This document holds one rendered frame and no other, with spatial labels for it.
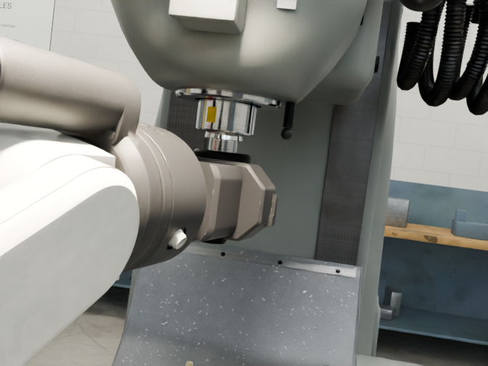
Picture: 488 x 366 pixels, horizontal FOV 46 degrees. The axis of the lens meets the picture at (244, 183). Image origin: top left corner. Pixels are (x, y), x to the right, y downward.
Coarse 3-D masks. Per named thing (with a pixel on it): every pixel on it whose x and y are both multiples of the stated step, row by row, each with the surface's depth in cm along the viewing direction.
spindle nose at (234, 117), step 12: (204, 108) 44; (216, 108) 44; (228, 108) 44; (240, 108) 44; (252, 108) 45; (204, 120) 44; (216, 120) 44; (228, 120) 44; (240, 120) 44; (252, 120) 45; (240, 132) 44; (252, 132) 45
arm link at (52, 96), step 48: (0, 48) 21; (0, 96) 21; (48, 96) 23; (96, 96) 26; (0, 144) 23; (48, 144) 24; (96, 144) 29; (144, 144) 30; (144, 192) 29; (144, 240) 29
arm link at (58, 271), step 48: (0, 192) 20; (48, 192) 20; (96, 192) 22; (0, 240) 18; (48, 240) 20; (96, 240) 23; (0, 288) 19; (48, 288) 21; (96, 288) 24; (0, 336) 20; (48, 336) 22
